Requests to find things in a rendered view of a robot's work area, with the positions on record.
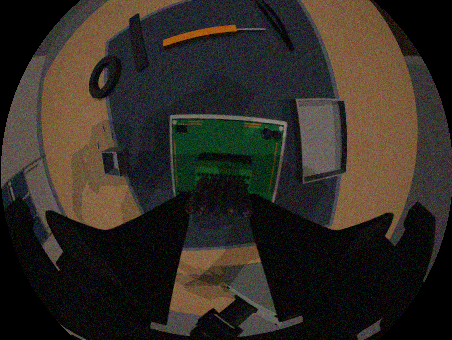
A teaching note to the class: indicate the dark blue mat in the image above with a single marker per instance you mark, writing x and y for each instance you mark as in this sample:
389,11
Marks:
250,73

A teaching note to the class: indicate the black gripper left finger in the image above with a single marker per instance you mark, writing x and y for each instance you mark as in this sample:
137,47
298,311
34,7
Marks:
141,256

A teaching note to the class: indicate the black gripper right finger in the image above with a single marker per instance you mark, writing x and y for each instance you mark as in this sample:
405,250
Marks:
300,257

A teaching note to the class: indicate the green circuit board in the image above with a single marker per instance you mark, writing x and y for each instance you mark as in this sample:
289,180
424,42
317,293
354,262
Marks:
226,137

